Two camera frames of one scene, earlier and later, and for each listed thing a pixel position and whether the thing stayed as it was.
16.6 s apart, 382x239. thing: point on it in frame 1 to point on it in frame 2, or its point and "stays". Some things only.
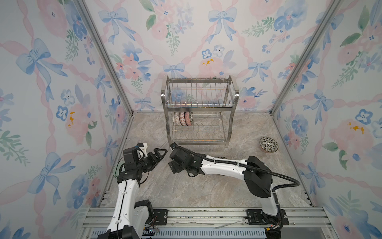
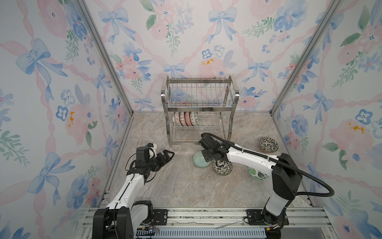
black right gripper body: x=188 y=156 to x=208 y=157
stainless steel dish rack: x=199 y=110 stays
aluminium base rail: x=210 y=222 stays
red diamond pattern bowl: x=182 y=118 stays
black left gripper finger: x=160 y=158 to x=173 y=154
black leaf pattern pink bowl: x=268 y=144 stays
